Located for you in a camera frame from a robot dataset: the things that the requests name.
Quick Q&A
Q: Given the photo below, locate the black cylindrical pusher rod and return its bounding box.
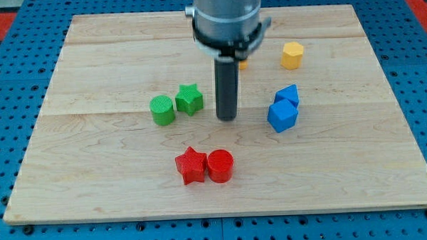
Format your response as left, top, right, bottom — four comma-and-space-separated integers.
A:
214, 60, 239, 121

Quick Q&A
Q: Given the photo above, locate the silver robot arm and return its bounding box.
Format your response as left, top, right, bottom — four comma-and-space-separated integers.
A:
185, 0, 271, 122

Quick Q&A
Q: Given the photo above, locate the green star block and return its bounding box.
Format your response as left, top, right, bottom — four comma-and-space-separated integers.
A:
175, 83, 203, 116

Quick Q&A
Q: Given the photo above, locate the red star block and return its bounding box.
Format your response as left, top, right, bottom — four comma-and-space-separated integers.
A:
174, 147, 207, 185

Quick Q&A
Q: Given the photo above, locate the small yellow block behind rod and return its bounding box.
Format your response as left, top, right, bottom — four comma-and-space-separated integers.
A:
238, 60, 248, 70

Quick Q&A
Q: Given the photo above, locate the yellow hexagon block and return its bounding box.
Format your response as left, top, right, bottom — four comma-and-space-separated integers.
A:
280, 41, 305, 70

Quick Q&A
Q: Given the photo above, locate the blue block rear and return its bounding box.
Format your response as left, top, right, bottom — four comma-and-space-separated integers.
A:
273, 84, 300, 108

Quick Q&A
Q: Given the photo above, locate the blue cube block front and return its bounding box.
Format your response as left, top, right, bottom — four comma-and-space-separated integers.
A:
267, 99, 299, 132

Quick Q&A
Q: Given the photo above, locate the green cylinder block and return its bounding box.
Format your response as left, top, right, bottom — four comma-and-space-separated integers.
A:
149, 95, 175, 126

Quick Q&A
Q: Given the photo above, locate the red cylinder block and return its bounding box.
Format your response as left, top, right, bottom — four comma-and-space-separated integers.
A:
207, 149, 234, 183

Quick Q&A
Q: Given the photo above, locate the wooden board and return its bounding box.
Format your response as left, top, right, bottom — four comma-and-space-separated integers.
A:
4, 5, 427, 225

